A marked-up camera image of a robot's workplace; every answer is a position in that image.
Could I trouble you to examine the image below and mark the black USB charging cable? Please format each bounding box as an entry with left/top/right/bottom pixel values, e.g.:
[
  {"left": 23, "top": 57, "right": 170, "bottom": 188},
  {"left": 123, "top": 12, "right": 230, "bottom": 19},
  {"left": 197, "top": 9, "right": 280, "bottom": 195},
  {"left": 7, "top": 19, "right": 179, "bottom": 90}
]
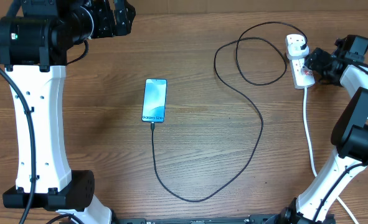
[{"left": 150, "top": 21, "right": 309, "bottom": 203}]

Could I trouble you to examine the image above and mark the blue Galaxy smartphone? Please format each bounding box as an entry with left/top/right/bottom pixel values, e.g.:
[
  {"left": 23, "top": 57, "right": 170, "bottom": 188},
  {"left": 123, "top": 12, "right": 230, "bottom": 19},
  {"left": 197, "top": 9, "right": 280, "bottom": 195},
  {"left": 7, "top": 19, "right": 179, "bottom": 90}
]
[{"left": 141, "top": 79, "right": 167, "bottom": 123}]

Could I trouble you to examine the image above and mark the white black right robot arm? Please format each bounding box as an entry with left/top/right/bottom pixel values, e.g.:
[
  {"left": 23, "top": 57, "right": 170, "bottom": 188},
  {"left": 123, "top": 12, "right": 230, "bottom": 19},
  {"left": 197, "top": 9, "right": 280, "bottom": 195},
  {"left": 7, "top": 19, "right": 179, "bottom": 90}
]
[{"left": 267, "top": 34, "right": 368, "bottom": 223}]

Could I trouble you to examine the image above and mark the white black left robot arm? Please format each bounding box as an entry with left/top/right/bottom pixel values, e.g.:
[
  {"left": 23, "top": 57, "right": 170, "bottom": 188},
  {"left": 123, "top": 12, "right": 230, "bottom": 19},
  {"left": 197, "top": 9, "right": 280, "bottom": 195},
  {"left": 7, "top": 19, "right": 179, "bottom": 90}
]
[{"left": 0, "top": 0, "right": 136, "bottom": 223}]

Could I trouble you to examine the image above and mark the white power strip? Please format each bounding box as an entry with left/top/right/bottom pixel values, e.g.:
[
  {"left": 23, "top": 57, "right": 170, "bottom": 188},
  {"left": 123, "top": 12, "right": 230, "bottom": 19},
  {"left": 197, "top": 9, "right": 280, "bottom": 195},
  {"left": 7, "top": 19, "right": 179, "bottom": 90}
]
[{"left": 285, "top": 34, "right": 315, "bottom": 89}]

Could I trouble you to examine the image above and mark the white power strip cord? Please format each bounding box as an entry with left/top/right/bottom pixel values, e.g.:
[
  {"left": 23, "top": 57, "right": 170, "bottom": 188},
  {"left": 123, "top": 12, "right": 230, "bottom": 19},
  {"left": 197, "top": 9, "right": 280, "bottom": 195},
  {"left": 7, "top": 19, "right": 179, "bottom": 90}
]
[{"left": 302, "top": 86, "right": 360, "bottom": 224}]

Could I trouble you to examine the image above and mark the white wall charger plug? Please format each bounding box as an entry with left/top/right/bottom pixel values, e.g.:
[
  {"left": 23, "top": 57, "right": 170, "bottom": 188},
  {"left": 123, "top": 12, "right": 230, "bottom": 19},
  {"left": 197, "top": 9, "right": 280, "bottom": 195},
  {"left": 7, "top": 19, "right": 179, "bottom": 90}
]
[{"left": 286, "top": 44, "right": 309, "bottom": 60}]

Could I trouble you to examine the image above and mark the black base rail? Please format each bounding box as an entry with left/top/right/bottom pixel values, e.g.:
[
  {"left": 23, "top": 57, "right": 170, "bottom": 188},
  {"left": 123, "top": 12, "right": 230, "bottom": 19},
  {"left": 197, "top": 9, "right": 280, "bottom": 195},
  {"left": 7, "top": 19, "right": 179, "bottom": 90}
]
[{"left": 115, "top": 213, "right": 336, "bottom": 224}]

